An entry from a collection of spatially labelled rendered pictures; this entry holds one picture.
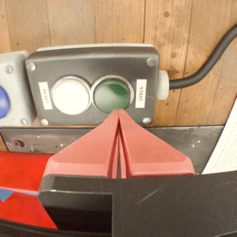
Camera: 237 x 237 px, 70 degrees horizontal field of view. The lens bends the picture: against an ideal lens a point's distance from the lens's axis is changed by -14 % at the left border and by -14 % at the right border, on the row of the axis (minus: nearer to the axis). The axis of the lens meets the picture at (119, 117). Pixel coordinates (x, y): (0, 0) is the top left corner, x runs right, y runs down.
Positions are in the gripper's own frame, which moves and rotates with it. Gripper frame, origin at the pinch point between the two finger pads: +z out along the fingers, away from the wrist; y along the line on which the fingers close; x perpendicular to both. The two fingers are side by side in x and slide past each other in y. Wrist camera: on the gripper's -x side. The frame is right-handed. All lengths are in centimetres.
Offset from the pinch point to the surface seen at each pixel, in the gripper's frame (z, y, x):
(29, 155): 6.1, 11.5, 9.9
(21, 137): 6.7, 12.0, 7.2
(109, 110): 3.1, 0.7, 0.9
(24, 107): 3.8, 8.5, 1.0
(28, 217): 2.3, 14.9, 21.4
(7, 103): 3.2, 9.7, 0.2
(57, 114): 3.8, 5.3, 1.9
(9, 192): 4.9, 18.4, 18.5
